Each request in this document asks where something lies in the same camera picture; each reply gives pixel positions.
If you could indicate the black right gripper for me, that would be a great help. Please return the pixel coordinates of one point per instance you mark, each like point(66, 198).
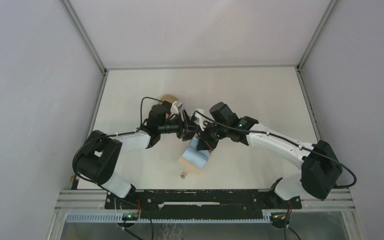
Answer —
point(205, 142)

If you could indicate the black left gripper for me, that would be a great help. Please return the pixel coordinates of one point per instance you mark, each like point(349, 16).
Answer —
point(187, 128)

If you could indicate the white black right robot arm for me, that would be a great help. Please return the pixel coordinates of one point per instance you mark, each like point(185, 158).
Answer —
point(317, 164)

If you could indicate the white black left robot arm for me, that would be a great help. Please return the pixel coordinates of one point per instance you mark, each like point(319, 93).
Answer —
point(95, 161)

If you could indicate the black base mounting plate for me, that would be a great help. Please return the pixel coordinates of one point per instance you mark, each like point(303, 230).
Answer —
point(153, 199)

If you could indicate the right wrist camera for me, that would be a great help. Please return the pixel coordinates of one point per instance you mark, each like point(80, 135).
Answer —
point(199, 115)

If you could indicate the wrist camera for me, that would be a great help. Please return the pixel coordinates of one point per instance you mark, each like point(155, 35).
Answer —
point(199, 115)
point(176, 107)

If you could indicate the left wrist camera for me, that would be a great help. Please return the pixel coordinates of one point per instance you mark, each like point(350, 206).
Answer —
point(176, 107)

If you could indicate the aluminium frame rail back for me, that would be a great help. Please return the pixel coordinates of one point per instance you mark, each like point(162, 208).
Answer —
point(203, 67)

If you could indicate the aluminium frame rail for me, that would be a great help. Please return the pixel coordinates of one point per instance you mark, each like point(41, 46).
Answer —
point(306, 64)
point(203, 67)
point(95, 71)

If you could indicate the aluminium frame rail left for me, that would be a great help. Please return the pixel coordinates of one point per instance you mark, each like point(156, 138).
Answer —
point(95, 71)

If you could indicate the white slotted cable duct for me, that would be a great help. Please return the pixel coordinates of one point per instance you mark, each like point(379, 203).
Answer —
point(112, 217)

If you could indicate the front aluminium rail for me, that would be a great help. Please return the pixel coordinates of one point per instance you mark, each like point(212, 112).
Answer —
point(89, 200)

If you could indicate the aluminium frame rail right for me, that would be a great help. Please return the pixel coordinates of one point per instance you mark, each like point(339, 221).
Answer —
point(306, 64)

